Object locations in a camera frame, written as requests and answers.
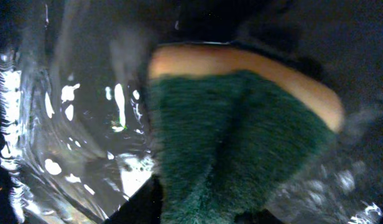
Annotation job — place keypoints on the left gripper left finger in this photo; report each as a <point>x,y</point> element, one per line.
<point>144,207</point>

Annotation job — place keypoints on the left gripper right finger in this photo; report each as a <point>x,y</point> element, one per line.
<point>261,217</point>

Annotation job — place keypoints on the yellow green sponge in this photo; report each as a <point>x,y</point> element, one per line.
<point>230,126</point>

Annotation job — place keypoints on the black rectangular water tray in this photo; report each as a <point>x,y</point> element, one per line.
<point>75,133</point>

